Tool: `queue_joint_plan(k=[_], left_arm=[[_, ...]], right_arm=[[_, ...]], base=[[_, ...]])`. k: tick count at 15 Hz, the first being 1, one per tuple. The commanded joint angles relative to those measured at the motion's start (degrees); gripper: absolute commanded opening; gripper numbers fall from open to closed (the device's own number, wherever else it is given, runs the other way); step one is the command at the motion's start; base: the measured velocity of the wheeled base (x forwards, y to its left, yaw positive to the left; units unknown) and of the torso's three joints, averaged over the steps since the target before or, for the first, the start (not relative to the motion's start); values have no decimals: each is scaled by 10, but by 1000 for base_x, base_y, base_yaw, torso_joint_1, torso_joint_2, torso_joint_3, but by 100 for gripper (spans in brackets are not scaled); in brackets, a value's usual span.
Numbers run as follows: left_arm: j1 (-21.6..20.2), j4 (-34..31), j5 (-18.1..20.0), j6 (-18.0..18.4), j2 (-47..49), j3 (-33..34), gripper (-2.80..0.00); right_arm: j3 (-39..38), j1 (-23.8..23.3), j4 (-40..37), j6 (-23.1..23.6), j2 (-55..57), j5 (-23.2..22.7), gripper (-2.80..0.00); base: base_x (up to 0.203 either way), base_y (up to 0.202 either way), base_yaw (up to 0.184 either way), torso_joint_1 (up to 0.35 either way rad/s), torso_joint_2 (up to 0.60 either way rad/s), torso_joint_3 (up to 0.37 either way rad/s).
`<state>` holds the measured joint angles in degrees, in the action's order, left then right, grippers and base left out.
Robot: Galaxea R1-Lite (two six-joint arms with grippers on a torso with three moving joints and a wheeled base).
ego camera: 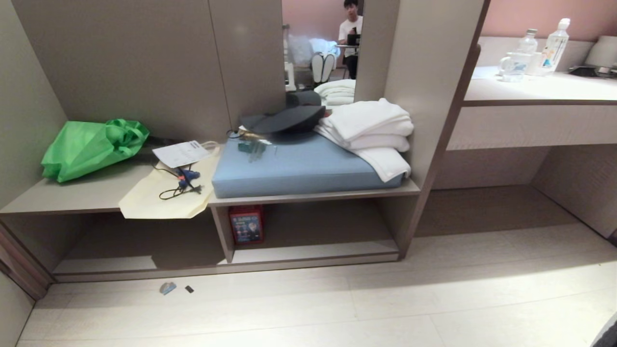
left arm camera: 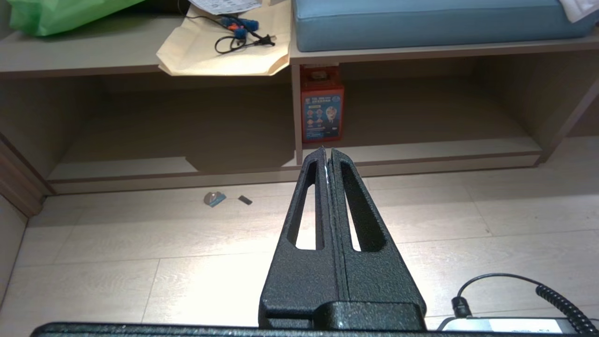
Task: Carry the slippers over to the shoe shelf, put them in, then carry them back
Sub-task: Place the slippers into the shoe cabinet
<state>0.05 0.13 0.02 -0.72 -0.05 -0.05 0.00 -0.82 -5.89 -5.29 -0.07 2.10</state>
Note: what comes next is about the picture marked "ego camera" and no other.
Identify plastic bottle with label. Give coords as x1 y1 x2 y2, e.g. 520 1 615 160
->
541 18 571 76

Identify white kettle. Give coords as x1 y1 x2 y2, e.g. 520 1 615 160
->
584 35 617 69

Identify white mug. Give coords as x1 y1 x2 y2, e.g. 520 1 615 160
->
499 52 532 82

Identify red box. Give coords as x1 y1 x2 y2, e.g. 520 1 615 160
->
228 206 264 245

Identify green glass pieces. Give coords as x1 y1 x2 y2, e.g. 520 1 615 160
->
238 130 267 162

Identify folded white towel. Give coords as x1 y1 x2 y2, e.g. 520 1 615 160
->
314 98 415 183

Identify blue glue gun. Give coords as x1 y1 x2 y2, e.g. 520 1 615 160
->
176 168 201 190

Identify black cap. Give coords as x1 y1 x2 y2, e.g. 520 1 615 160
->
240 105 326 135

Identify white paper sheet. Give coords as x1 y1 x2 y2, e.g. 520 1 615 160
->
152 140 213 168

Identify grey wooden shelf unit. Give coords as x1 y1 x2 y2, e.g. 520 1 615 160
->
0 0 491 300

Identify black cable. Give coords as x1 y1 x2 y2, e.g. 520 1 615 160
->
154 163 203 200

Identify green fabric bag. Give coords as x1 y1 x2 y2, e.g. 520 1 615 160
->
40 119 150 183

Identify clear plastic bottle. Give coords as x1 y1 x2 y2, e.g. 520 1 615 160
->
518 28 538 54

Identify mirror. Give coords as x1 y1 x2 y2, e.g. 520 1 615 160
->
282 0 365 107

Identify cream fabric tote bag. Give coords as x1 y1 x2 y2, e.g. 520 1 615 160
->
119 141 222 220

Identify blue seat cushion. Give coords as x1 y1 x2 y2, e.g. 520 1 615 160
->
212 131 405 199

